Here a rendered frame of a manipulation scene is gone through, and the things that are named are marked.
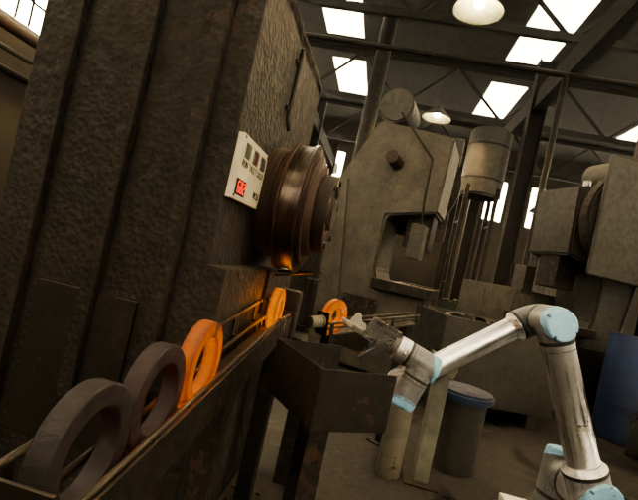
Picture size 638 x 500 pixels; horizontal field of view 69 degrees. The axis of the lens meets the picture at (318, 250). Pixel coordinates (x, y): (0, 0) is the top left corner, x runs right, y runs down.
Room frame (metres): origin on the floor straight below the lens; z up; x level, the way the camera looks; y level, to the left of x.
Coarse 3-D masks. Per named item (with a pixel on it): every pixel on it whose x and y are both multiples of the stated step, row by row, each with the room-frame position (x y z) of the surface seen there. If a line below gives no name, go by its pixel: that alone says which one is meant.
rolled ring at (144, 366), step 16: (144, 352) 0.75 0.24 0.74; (160, 352) 0.76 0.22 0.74; (176, 352) 0.81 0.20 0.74; (144, 368) 0.73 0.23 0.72; (160, 368) 0.76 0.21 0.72; (176, 368) 0.83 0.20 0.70; (128, 384) 0.71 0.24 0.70; (144, 384) 0.71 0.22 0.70; (176, 384) 0.85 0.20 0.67; (144, 400) 0.73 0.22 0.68; (160, 400) 0.85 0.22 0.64; (176, 400) 0.86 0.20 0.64; (160, 416) 0.83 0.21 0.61; (144, 432) 0.79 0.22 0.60; (128, 448) 0.72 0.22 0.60
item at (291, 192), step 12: (300, 156) 1.52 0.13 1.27; (312, 156) 1.51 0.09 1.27; (288, 168) 1.49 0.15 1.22; (300, 168) 1.49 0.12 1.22; (288, 180) 1.47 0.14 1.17; (300, 180) 1.47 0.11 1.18; (288, 192) 1.46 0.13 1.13; (300, 192) 1.45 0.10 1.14; (288, 204) 1.46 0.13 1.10; (276, 216) 1.48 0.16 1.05; (288, 216) 1.47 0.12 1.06; (276, 228) 1.49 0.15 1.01; (288, 228) 1.48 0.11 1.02; (276, 240) 1.51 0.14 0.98; (288, 240) 1.50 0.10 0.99; (276, 252) 1.55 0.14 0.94; (288, 252) 1.52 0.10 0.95; (276, 264) 1.63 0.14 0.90; (288, 264) 1.60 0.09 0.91; (300, 264) 1.75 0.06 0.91
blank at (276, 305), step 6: (276, 288) 1.67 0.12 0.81; (276, 294) 1.63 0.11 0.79; (282, 294) 1.66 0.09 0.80; (270, 300) 1.62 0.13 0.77; (276, 300) 1.62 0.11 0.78; (282, 300) 1.68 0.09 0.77; (270, 306) 1.61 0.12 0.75; (276, 306) 1.61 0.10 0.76; (282, 306) 1.72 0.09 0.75; (270, 312) 1.61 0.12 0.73; (276, 312) 1.62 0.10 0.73; (282, 312) 1.75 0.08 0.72; (270, 318) 1.62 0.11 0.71; (276, 318) 1.65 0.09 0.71; (270, 324) 1.63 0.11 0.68
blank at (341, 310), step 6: (330, 300) 2.13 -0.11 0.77; (336, 300) 2.13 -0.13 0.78; (324, 306) 2.11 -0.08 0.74; (330, 306) 2.10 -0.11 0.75; (336, 306) 2.13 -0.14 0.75; (342, 306) 2.16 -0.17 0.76; (330, 312) 2.11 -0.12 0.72; (336, 312) 2.19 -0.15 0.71; (342, 312) 2.17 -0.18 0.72; (330, 318) 2.12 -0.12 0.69; (336, 318) 2.18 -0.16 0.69; (336, 324) 2.15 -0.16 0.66; (342, 324) 2.19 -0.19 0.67; (336, 330) 2.16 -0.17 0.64
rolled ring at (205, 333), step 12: (204, 324) 0.95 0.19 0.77; (216, 324) 0.98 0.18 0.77; (192, 336) 0.91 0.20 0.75; (204, 336) 0.92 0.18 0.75; (216, 336) 1.00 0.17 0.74; (192, 348) 0.89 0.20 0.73; (204, 348) 1.03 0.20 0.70; (216, 348) 1.03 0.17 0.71; (192, 360) 0.89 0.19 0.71; (204, 360) 1.03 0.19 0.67; (216, 360) 1.04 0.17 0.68; (192, 372) 0.90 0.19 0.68; (204, 372) 1.02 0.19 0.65; (192, 384) 1.00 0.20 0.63; (204, 384) 1.00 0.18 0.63
